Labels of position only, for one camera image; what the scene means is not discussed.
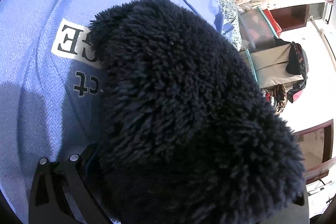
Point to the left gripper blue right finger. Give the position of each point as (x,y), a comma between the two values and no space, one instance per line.
(297,212)

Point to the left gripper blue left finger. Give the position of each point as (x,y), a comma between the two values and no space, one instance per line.
(52,180)

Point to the dark navy fleece garment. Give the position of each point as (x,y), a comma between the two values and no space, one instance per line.
(186,134)

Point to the hanging colourful clothes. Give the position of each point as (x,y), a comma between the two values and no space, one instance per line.
(277,97)

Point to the blue printed bed sheet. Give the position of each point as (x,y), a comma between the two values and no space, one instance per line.
(50,81)

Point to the beige fabric storage box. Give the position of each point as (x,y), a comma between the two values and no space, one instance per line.
(270,67)

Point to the dark bag on box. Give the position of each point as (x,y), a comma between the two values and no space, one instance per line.
(297,65)

